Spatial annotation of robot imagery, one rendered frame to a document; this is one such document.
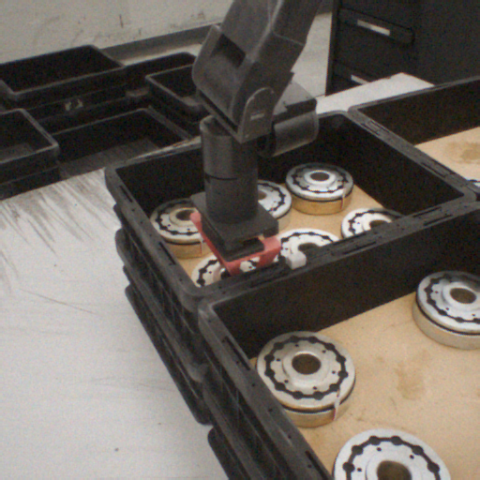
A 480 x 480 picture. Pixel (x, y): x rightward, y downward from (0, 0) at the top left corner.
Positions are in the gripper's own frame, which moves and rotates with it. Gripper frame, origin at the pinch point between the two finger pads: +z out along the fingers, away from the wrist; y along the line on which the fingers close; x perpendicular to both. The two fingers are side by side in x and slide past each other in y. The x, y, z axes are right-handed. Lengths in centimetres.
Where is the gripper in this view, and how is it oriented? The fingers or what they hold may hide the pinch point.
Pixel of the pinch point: (236, 272)
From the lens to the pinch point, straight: 71.3
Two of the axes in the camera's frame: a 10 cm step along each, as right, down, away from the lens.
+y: -4.4, -5.2, 7.3
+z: 0.4, 8.0, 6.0
